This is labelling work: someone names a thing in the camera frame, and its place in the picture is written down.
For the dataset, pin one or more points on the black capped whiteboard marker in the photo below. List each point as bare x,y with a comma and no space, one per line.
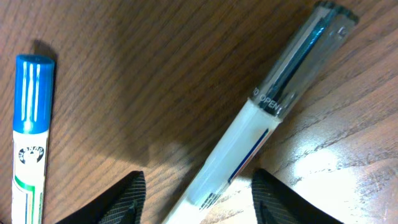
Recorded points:
322,34

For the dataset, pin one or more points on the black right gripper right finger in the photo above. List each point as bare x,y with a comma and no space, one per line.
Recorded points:
275,202

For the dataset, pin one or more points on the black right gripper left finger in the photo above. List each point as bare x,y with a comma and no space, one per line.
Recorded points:
122,203

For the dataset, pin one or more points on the blue capped whiteboard marker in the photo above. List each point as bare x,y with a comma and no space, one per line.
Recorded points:
33,95

